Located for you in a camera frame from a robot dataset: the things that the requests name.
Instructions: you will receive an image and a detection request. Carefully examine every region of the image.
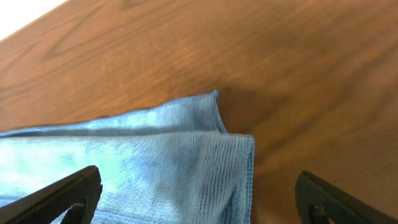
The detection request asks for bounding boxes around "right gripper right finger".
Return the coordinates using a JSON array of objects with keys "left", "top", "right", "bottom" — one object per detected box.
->
[{"left": 295, "top": 171, "right": 397, "bottom": 224}]

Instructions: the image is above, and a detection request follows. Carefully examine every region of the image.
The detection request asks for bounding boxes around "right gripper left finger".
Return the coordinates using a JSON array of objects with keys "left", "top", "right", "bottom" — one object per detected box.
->
[{"left": 1, "top": 166, "right": 103, "bottom": 224}]

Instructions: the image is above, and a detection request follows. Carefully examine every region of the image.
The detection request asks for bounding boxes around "blue microfiber cloth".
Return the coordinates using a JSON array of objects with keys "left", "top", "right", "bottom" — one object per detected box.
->
[{"left": 1, "top": 91, "right": 254, "bottom": 223}]

